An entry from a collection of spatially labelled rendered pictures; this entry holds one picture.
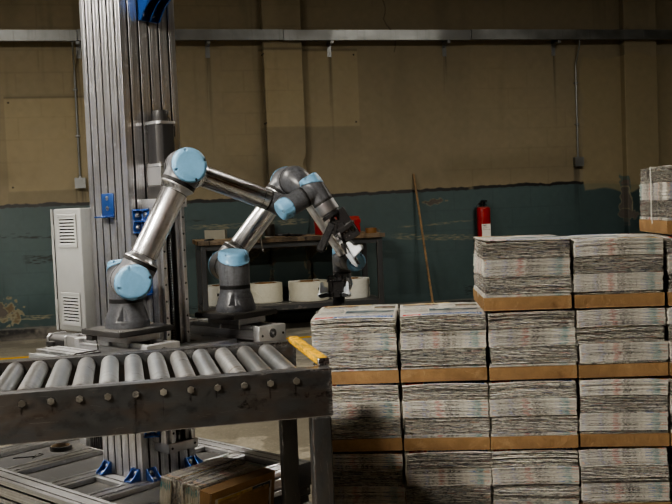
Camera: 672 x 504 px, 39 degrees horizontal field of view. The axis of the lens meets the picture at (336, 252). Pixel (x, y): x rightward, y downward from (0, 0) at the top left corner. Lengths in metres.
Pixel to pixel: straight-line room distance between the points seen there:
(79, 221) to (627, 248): 1.96
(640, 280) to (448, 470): 0.89
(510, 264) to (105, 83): 1.59
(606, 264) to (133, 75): 1.77
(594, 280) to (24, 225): 7.24
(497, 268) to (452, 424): 0.54
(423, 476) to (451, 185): 7.20
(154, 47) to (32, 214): 6.18
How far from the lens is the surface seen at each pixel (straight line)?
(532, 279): 3.17
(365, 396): 3.21
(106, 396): 2.34
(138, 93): 3.55
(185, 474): 3.10
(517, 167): 10.54
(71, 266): 3.73
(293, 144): 9.74
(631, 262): 3.22
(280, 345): 2.87
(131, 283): 3.11
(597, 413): 3.27
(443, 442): 3.24
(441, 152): 10.23
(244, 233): 3.73
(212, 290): 9.16
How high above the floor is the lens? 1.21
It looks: 3 degrees down
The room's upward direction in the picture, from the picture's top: 2 degrees counter-clockwise
